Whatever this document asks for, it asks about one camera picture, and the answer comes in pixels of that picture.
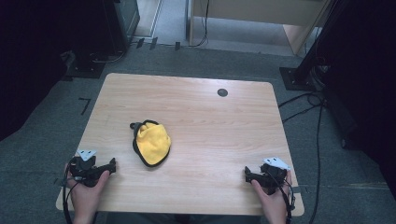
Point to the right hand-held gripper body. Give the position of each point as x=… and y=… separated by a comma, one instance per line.
x=272, y=177

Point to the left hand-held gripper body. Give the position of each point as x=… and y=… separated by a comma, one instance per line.
x=85, y=169

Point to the yellow cloth with black trim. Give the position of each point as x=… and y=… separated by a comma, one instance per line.
x=154, y=143

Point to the person's right hand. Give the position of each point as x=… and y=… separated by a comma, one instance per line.
x=275, y=203

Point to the person's left hand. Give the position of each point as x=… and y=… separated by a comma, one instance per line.
x=85, y=199

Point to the person's lap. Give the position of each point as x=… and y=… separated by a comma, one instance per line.
x=140, y=219

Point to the black round table grommet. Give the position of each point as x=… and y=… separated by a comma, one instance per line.
x=222, y=92

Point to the black metal stand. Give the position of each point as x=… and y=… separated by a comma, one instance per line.
x=299, y=77

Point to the dark curtain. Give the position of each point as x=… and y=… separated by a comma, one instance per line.
x=28, y=62
x=367, y=77

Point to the black cabinet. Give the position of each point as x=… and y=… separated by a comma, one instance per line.
x=102, y=28

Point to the light wooden desk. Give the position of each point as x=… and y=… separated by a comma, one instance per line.
x=264, y=11

